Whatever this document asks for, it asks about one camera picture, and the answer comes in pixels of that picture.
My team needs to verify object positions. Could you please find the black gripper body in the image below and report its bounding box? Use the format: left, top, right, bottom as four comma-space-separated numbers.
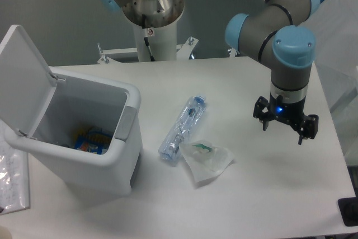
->
265, 95, 305, 130

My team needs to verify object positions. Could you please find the white plastic wrapper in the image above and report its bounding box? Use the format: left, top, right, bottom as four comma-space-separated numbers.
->
179, 140, 234, 189

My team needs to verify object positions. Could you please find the clear plastic document sleeve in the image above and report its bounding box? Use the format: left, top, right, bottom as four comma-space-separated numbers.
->
1, 122, 30, 215

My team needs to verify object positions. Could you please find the blue and yellow trash packet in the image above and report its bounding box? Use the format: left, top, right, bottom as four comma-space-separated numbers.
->
74, 126, 113, 155

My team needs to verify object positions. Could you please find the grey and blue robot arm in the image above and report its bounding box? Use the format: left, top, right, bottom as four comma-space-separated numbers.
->
101, 0, 320, 140

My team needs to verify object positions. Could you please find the black device at edge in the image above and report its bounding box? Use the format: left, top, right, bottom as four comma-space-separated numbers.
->
338, 197, 357, 227

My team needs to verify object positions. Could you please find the white trash can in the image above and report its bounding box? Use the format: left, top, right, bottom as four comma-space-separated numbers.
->
1, 72, 142, 196

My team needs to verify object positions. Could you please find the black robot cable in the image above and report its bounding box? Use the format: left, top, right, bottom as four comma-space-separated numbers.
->
141, 14, 156, 62

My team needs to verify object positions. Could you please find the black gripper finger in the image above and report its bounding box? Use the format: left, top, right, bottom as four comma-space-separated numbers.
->
253, 96, 274, 131
297, 114, 319, 145

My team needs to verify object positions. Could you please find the crushed clear plastic bottle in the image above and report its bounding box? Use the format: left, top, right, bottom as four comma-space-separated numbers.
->
158, 94, 206, 166

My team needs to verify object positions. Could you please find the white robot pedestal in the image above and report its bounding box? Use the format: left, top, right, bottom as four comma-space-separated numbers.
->
132, 23, 177, 62

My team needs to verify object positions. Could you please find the white trash can lid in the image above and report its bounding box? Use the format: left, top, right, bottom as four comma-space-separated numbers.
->
1, 25, 58, 137

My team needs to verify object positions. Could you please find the white pedestal base bracket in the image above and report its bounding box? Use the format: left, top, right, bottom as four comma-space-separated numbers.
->
97, 36, 199, 64

